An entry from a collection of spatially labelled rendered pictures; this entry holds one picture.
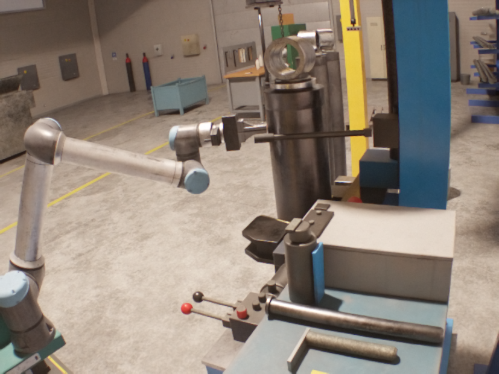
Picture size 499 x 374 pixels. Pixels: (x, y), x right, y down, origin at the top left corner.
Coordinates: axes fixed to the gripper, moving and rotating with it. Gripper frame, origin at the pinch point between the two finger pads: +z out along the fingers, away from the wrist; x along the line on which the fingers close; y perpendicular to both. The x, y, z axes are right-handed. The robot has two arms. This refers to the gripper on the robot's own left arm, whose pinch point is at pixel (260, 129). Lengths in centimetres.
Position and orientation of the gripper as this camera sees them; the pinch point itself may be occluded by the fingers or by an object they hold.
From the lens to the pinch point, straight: 146.8
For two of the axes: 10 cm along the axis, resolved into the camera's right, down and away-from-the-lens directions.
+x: 1.1, 9.3, 3.6
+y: 0.7, -3.7, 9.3
